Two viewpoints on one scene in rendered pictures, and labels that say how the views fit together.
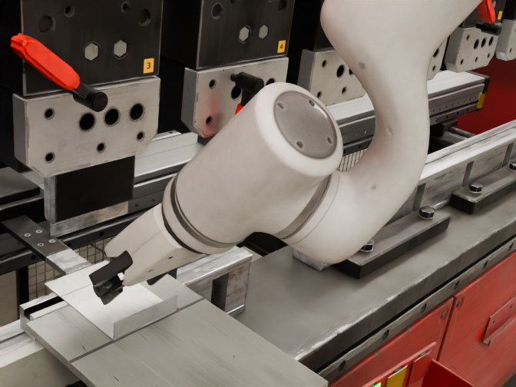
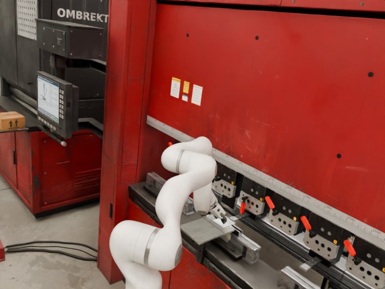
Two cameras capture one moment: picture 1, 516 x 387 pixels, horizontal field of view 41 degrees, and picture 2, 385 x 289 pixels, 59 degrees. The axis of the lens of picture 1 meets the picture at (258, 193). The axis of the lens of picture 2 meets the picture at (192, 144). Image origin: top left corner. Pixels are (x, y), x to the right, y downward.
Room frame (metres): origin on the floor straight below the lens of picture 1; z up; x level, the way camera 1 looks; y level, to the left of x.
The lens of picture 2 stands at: (0.67, -1.59, 2.03)
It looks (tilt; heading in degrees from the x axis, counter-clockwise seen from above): 19 degrees down; 98
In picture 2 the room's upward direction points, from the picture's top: 8 degrees clockwise
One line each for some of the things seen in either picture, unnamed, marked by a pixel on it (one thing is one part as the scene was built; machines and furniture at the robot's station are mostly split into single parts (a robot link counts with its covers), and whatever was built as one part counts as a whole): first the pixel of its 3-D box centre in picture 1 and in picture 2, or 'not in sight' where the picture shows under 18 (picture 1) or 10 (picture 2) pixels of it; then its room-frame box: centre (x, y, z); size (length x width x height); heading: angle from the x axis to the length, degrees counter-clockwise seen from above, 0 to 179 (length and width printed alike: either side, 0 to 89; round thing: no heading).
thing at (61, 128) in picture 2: not in sight; (58, 103); (-0.61, 0.52, 1.42); 0.45 x 0.12 x 0.36; 145
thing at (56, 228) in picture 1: (90, 186); (229, 201); (0.66, 0.18, 1.13); 0.10 x 0.02 x 0.10; 140
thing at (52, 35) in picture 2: not in sight; (67, 86); (-0.60, 0.62, 1.53); 0.51 x 0.25 x 0.85; 145
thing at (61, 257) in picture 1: (20, 220); (246, 213); (0.77, 0.30, 1.01); 0.26 x 0.12 x 0.05; 50
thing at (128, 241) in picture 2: not in sight; (137, 257); (0.41, -0.69, 1.30); 0.19 x 0.12 x 0.24; 173
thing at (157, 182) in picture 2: not in sight; (169, 192); (0.24, 0.53, 0.92); 0.50 x 0.06 x 0.10; 140
